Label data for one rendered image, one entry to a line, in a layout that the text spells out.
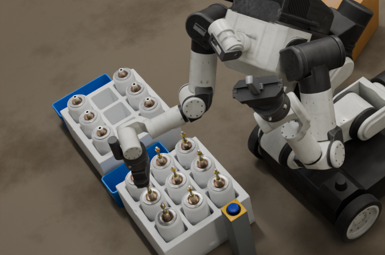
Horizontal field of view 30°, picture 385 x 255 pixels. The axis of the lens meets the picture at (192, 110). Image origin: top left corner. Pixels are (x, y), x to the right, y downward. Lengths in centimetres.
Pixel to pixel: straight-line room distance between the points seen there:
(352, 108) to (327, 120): 71
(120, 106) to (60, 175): 41
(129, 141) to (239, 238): 56
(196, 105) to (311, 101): 48
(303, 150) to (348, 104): 82
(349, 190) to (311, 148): 73
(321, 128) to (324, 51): 22
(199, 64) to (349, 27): 50
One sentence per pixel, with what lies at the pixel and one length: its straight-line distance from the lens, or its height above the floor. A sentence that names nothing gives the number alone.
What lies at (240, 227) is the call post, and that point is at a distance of 261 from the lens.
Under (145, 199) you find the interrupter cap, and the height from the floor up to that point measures 25.
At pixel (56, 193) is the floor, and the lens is 322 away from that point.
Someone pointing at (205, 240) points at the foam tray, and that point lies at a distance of 279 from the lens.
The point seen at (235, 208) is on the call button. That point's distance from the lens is 256.
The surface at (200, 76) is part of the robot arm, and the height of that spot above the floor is 77.
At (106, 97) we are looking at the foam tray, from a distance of 332.
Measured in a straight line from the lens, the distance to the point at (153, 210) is 275.
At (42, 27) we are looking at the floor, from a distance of 404.
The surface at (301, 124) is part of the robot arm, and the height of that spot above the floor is 96.
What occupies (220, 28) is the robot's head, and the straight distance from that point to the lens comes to 210.
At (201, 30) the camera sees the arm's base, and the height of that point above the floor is 93.
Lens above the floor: 244
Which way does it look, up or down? 47 degrees down
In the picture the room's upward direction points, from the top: 15 degrees counter-clockwise
